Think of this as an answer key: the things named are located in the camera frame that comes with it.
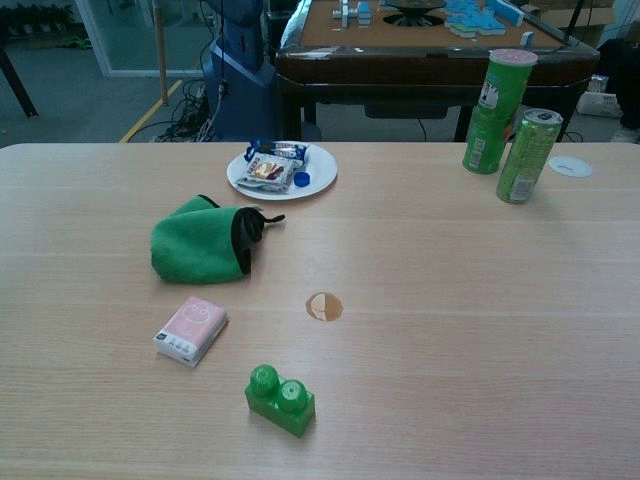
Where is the dark wooden mahjong table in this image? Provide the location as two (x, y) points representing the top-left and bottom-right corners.
(274, 0), (601, 144)

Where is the black table leg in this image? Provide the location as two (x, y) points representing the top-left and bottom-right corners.
(0, 47), (39, 120)

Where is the white red snack packet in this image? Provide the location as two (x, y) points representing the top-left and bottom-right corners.
(236, 152), (293, 194)

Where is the wooden pole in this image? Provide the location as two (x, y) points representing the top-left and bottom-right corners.
(154, 0), (169, 106)

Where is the white storage basket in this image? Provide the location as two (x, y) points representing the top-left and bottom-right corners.
(576, 74), (624, 119)

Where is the green chips tube pink lid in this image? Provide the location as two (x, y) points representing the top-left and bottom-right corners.
(461, 48), (540, 176)

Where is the black floor cable bundle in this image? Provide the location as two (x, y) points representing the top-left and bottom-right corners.
(147, 78), (217, 145)

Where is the green microfiber cloth black trim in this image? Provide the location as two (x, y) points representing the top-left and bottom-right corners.
(150, 194), (287, 286)

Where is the white round table grommet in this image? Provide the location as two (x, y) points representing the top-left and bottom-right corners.
(548, 154), (593, 179)

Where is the pink tissue pack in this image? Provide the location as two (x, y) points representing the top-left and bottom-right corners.
(152, 295), (230, 370)

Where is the blue white mahjong tile pile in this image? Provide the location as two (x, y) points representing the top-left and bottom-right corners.
(443, 0), (526, 40)

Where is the green drink can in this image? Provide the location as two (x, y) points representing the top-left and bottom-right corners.
(495, 107), (564, 205)

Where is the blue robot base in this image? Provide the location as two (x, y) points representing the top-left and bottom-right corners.
(200, 0), (279, 143)

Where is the black round mahjong centre dish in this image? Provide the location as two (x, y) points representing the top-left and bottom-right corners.
(383, 0), (446, 26)

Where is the green toy building block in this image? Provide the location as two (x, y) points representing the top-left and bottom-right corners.
(243, 364), (316, 440)

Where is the white round plate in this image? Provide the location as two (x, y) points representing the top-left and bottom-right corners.
(225, 144), (339, 201)

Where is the brown liquid spill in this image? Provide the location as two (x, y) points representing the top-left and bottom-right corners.
(305, 292), (345, 323)

